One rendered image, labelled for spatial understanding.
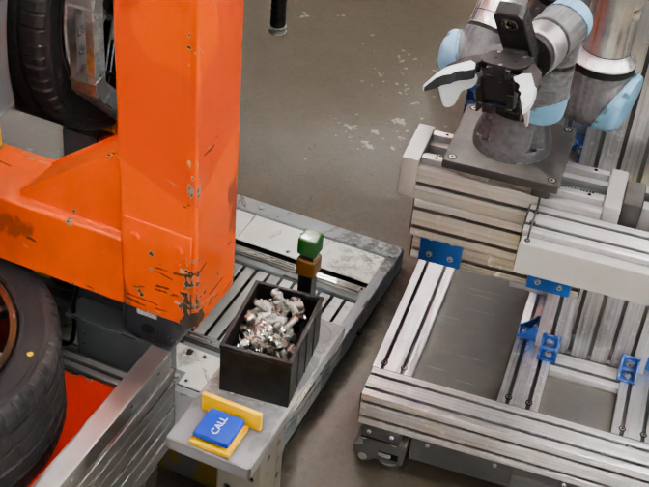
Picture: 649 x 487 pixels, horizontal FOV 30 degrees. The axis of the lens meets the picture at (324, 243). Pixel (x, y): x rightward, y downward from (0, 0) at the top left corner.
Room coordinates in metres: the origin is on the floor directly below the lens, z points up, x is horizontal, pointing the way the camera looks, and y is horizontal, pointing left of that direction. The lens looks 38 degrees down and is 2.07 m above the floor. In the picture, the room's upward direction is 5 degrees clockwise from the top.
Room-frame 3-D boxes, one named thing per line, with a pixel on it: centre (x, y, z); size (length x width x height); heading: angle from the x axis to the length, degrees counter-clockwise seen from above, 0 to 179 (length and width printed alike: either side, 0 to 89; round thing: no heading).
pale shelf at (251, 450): (1.66, 0.10, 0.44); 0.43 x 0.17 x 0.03; 159
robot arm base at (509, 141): (1.99, -0.34, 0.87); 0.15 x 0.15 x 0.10
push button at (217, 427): (1.50, 0.16, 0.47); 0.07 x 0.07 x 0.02; 69
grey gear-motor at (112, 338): (2.09, 0.46, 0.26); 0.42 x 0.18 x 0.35; 69
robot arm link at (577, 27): (1.70, -0.33, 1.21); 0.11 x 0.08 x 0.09; 151
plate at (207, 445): (1.50, 0.16, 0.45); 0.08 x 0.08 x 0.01; 69
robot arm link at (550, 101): (1.70, -0.31, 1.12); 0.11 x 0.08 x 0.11; 61
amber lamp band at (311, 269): (1.85, 0.03, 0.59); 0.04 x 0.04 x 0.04; 69
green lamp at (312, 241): (1.85, 0.03, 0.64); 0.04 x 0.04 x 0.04; 69
